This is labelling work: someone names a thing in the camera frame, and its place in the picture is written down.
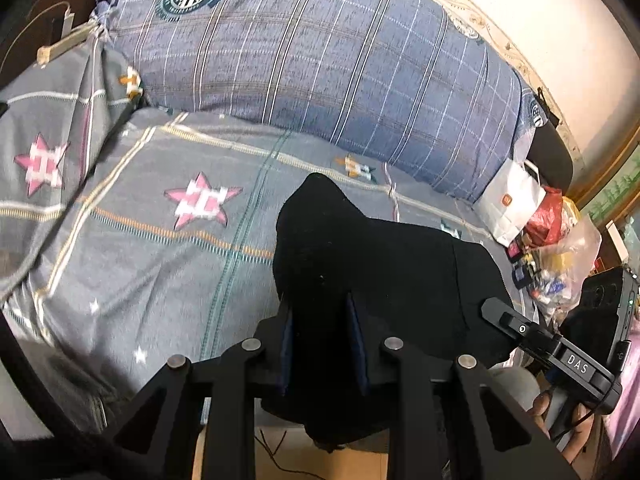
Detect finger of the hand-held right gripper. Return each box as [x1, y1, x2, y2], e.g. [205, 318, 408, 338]
[481, 297, 557, 350]

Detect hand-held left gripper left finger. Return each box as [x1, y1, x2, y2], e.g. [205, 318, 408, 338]
[112, 292, 296, 480]

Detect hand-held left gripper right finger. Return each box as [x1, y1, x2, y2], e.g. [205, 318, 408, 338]
[347, 292, 581, 480]

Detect black pants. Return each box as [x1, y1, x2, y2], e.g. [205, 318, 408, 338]
[260, 172, 523, 453]

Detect person's right hand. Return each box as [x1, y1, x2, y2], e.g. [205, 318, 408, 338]
[530, 389, 603, 467]

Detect grey rounded object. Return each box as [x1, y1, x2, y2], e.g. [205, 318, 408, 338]
[487, 366, 543, 413]

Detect pink cloth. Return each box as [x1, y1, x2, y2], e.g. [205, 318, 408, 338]
[602, 375, 640, 466]

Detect clear bag of small packets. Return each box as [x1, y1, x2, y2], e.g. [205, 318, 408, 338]
[507, 200, 603, 326]

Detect red plastic bag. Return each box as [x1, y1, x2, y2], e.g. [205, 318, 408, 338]
[522, 185, 566, 248]

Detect white paper bag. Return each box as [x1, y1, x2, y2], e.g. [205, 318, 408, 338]
[472, 157, 547, 247]

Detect grey star-print bedsheet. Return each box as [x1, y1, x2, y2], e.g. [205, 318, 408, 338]
[0, 35, 526, 441]

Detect black cushion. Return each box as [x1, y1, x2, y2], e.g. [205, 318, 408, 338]
[527, 122, 575, 196]

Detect blue plaid pillow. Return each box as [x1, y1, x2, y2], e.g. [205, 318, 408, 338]
[95, 0, 551, 201]

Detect beige power strip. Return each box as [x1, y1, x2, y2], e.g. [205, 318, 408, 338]
[37, 20, 98, 66]

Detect brown headboard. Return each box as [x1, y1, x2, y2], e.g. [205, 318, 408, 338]
[0, 0, 108, 86]

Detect green picture frame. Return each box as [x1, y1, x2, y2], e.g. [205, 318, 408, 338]
[580, 145, 640, 223]

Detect white charging cable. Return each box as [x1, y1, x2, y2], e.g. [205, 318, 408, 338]
[0, 1, 71, 76]

